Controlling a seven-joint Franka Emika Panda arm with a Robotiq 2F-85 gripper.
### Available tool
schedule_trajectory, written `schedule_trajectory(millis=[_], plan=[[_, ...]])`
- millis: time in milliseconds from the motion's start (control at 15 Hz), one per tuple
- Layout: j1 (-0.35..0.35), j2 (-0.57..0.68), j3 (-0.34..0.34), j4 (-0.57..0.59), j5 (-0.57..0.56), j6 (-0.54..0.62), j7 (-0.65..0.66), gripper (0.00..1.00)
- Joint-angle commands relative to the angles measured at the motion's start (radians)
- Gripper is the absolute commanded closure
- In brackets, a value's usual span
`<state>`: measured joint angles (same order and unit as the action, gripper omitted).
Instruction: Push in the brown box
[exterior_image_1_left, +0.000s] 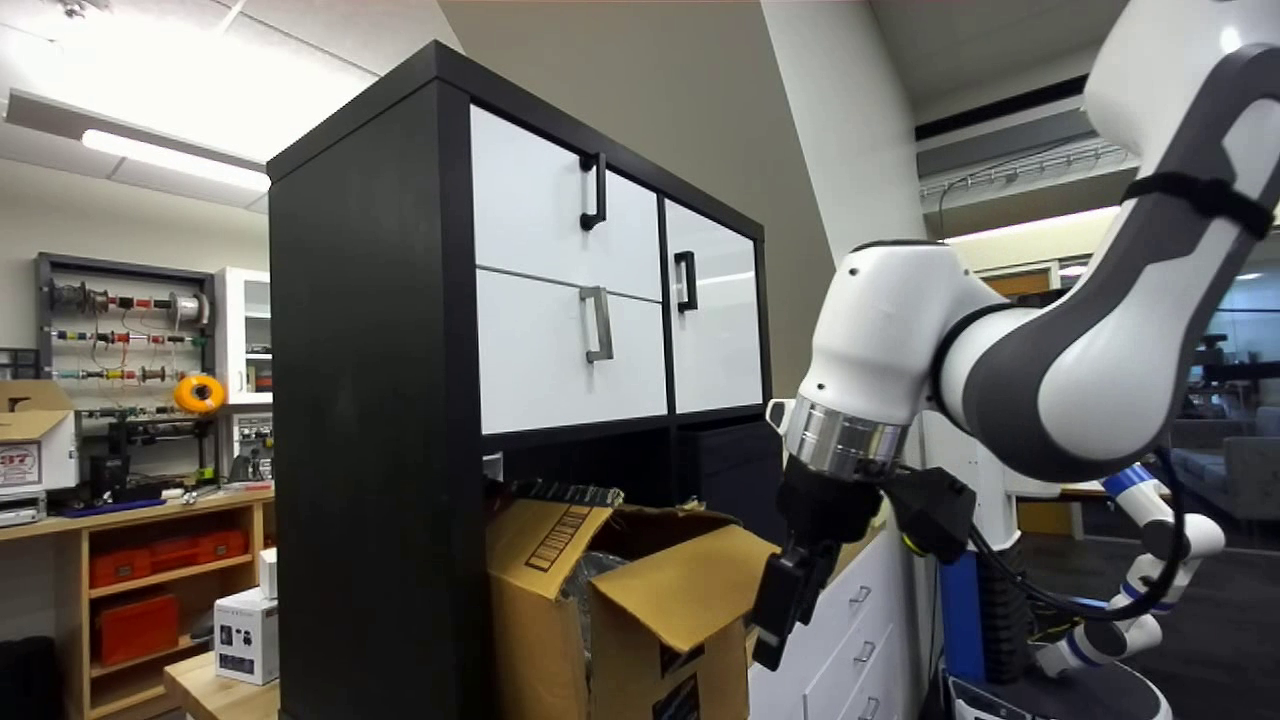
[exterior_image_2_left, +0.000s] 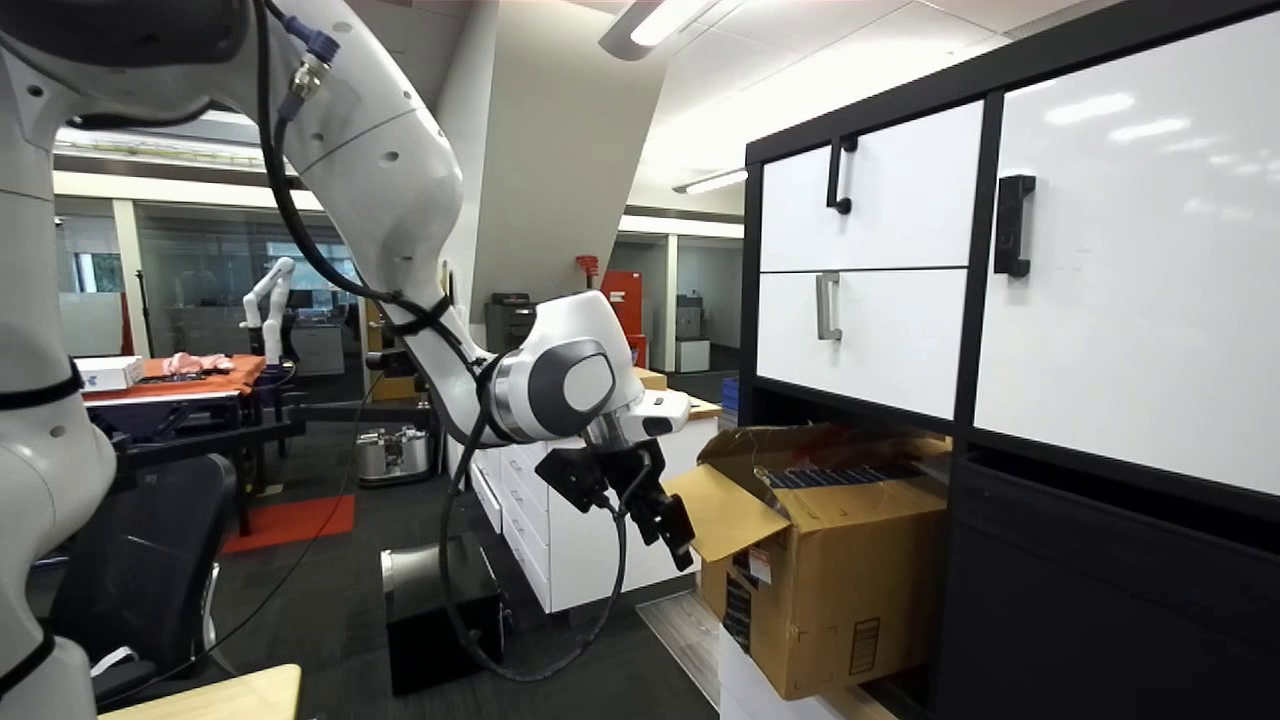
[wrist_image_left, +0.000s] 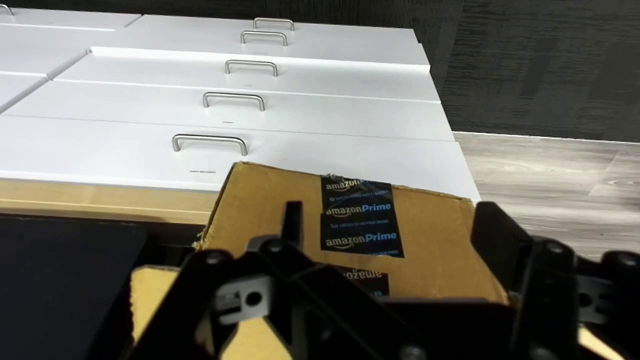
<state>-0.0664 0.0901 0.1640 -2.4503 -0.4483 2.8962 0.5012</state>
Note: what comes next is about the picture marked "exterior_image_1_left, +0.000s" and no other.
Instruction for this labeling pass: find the black shelf cabinet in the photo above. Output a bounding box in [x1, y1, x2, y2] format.
[262, 35, 792, 720]

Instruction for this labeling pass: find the long ceiling light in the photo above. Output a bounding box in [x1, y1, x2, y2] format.
[75, 122, 273, 200]

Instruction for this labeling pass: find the white cabinet door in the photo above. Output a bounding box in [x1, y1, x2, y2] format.
[659, 195, 768, 417]

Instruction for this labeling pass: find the brown cardboard box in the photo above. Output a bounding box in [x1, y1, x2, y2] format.
[481, 493, 784, 720]

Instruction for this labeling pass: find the small red bin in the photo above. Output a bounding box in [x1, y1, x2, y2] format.
[93, 590, 189, 667]

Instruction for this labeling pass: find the white blue robot stand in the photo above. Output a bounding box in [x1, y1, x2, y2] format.
[935, 456, 1232, 720]

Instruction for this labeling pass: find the low wooden stool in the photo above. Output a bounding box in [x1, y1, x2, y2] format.
[161, 646, 284, 720]

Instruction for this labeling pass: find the white drawer silver handle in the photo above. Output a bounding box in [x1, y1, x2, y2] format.
[471, 265, 671, 439]

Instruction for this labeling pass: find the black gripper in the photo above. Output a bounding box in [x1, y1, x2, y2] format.
[746, 456, 889, 676]

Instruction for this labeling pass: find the yellow filament spool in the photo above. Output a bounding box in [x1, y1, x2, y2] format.
[170, 369, 231, 421]

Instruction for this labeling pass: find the long red bin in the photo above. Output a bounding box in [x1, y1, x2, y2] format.
[88, 518, 254, 590]

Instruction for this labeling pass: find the black door handle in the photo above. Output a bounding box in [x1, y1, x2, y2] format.
[671, 248, 699, 314]

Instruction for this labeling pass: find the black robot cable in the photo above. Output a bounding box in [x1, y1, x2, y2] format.
[974, 444, 1196, 632]

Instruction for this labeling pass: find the wooden workbench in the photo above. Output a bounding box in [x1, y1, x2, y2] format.
[0, 481, 281, 720]

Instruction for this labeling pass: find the white desktop machine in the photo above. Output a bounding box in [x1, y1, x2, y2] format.
[0, 380, 85, 528]

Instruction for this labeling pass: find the white printed box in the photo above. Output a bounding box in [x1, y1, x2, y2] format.
[211, 583, 281, 688]

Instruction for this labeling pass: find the wall tool rack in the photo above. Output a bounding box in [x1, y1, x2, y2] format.
[30, 250, 225, 403]

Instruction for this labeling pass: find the white drawer black handle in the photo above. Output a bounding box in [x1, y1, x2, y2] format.
[468, 100, 666, 302]

